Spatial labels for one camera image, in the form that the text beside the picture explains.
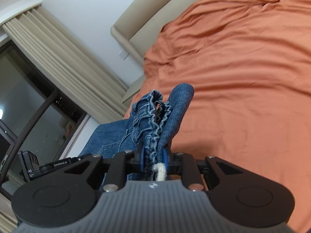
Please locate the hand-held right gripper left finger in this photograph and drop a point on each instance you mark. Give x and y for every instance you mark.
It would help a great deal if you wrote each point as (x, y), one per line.
(141, 161)

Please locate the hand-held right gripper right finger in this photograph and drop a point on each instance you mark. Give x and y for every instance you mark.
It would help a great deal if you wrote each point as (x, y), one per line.
(166, 159)

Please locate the blue denim pants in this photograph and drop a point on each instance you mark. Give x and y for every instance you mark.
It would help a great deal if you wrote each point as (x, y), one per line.
(175, 111)

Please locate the dark framed window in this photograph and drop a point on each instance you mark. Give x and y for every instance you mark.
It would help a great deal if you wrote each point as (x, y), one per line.
(26, 97)

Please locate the beige pleated curtain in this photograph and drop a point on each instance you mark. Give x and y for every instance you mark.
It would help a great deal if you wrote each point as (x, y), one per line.
(70, 63)

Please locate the orange duvet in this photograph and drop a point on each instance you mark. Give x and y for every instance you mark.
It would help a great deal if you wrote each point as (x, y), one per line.
(238, 77)

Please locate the white wall socket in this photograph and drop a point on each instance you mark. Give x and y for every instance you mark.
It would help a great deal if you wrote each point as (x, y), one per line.
(124, 55)

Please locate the beige upholstered bed frame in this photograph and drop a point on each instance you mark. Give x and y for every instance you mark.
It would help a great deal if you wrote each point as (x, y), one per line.
(145, 21)

